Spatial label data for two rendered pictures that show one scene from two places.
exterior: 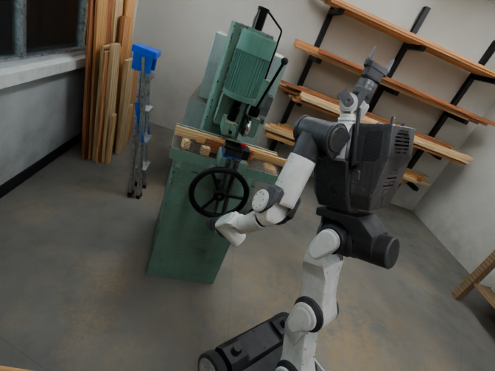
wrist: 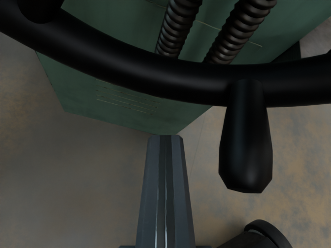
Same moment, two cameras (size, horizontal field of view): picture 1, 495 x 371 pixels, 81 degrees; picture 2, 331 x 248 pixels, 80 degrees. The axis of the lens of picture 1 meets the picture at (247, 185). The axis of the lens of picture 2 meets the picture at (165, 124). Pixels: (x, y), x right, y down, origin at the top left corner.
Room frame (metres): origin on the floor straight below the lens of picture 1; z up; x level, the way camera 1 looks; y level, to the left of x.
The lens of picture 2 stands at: (1.13, 0.08, 0.80)
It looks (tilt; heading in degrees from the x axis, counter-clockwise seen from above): 65 degrees down; 348
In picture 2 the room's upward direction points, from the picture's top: 43 degrees clockwise
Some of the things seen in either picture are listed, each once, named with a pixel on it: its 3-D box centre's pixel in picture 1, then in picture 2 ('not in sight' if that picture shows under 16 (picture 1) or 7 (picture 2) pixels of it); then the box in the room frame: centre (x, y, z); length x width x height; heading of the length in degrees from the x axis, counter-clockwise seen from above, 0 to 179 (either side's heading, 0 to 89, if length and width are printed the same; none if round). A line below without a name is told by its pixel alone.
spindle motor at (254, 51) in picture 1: (248, 68); not in sight; (1.53, 0.22, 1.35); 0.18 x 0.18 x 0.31
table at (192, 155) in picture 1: (226, 163); not in sight; (1.44, 0.15, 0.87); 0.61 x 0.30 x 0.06; 109
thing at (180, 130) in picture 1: (227, 144); not in sight; (1.56, 0.19, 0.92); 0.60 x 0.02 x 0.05; 109
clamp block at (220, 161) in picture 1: (230, 163); not in sight; (1.36, 0.12, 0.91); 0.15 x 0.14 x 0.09; 109
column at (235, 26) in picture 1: (230, 90); not in sight; (1.80, 0.31, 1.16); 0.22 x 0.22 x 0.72; 19
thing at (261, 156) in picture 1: (244, 151); not in sight; (1.57, 0.09, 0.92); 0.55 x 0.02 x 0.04; 109
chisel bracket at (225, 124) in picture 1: (227, 126); not in sight; (1.55, 0.22, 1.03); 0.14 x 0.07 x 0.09; 19
